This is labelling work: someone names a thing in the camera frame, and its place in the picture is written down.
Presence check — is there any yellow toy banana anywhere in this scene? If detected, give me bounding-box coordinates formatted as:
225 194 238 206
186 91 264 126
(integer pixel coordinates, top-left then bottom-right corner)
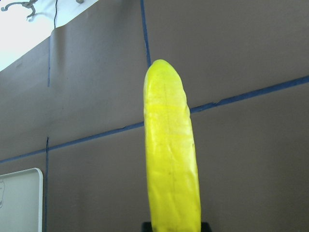
143 59 201 232

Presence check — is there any white bear-print tray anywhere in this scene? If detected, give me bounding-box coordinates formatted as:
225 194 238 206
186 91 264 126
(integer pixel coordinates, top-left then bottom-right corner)
0 168 43 232

